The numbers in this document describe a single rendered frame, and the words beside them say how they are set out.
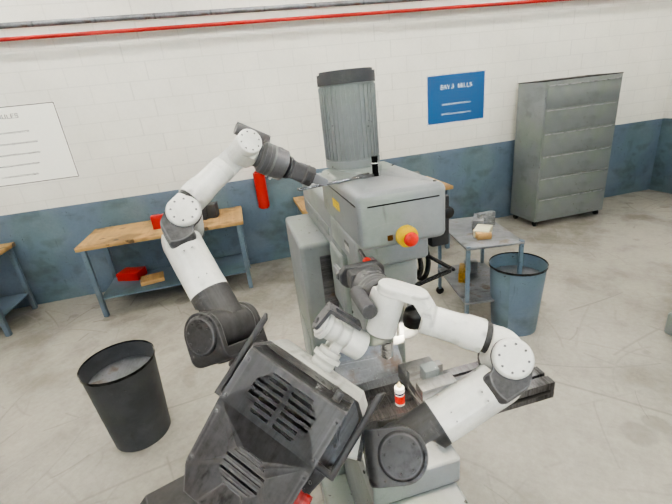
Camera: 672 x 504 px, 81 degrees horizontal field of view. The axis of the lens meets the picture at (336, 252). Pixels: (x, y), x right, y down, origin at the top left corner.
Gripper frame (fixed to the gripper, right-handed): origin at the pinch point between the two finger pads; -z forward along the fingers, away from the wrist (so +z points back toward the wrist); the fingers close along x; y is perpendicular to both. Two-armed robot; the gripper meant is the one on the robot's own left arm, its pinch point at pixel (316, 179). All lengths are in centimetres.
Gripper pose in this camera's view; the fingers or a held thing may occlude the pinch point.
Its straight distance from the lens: 119.5
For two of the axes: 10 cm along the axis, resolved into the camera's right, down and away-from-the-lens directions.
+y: 3.7, -9.2, -1.6
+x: 3.8, 3.1, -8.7
